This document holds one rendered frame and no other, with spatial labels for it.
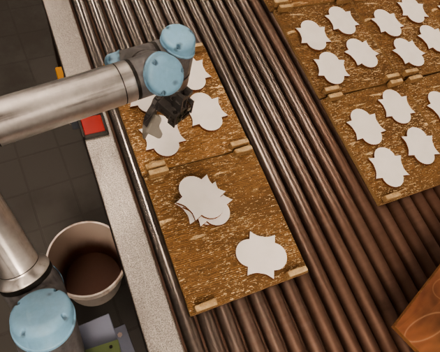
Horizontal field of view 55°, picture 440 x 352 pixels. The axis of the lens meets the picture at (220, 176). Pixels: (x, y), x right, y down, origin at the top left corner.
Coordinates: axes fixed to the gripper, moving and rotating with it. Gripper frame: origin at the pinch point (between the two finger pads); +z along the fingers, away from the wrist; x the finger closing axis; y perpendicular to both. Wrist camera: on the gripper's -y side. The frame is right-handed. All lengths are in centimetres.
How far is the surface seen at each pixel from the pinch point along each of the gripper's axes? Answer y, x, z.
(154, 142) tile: 0.7, -2.9, 7.1
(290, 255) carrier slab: 52, -2, 8
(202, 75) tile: -5.7, 27.0, 7.0
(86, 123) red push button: -17.9, -11.7, 8.9
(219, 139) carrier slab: 13.6, 12.8, 8.2
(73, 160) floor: -55, 3, 102
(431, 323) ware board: 88, 4, -2
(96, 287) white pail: 1, -34, 101
